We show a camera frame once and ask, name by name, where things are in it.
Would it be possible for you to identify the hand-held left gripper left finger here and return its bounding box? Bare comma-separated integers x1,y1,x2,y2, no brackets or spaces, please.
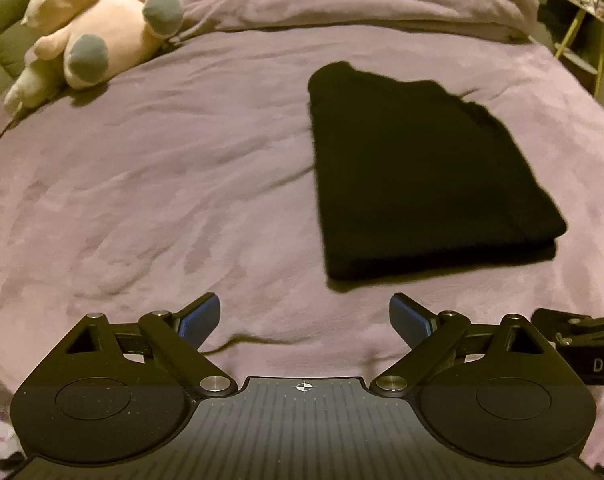
64,292,239,399

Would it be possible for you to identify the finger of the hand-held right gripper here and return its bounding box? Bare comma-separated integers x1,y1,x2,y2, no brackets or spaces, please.
531,307,604,345

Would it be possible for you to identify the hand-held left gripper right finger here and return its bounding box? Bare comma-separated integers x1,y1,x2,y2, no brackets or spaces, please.
369,293,554,399

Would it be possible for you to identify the pink plush toy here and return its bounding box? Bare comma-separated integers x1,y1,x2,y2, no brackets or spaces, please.
4,0,186,114

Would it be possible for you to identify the dark cloth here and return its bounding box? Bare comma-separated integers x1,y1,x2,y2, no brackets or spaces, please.
536,0,581,37

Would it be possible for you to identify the round side table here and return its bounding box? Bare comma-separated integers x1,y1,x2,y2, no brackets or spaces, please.
553,0,604,97

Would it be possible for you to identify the black shirt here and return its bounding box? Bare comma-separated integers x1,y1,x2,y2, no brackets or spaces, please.
307,60,569,283

